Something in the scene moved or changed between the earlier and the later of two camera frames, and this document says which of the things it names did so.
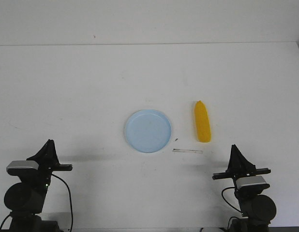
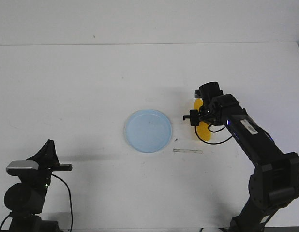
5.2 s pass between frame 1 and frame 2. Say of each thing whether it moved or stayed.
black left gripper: stayed
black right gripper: moved
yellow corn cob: stayed
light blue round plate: stayed
